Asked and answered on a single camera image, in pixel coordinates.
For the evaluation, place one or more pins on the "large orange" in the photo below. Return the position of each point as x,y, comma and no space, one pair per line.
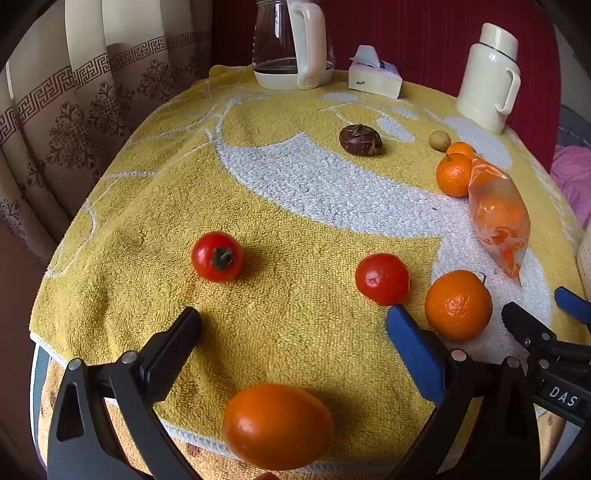
457,307

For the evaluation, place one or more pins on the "smooth orange persimmon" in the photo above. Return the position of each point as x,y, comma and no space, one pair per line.
277,427

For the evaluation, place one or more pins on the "red tomato with green stem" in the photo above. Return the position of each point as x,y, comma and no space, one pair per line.
207,263

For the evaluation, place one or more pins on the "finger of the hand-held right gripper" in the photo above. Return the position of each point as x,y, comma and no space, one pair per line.
575,307
524,323

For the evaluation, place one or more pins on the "pink dotted blanket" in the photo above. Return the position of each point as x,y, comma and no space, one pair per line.
575,170

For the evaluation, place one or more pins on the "red quilted cloth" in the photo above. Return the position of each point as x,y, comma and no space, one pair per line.
415,37

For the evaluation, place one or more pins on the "yellow and white towel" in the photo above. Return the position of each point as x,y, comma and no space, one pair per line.
300,198

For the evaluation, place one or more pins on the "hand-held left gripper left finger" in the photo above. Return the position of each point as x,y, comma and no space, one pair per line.
171,350

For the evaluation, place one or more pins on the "cream patterned curtain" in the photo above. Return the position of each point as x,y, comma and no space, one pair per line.
69,115

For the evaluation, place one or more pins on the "orange patterned tablecloth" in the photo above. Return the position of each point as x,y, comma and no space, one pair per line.
556,436

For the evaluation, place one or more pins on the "cream thermos flask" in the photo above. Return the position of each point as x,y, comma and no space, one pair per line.
485,87

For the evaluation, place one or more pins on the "soft tissue pack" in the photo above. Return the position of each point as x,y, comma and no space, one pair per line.
374,81

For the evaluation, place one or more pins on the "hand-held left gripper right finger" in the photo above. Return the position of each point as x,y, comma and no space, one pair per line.
413,355

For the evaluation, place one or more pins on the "grey bed headboard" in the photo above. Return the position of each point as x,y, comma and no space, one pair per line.
575,131

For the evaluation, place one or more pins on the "dark brown round fruit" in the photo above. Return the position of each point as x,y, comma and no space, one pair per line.
360,141

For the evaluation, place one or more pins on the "small brown kiwi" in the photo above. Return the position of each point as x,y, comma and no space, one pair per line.
438,141

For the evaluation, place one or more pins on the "plastic bag of orange pieces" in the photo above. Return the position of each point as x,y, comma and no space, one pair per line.
501,217

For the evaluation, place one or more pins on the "small tangerine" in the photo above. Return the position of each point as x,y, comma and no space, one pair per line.
452,177
461,149

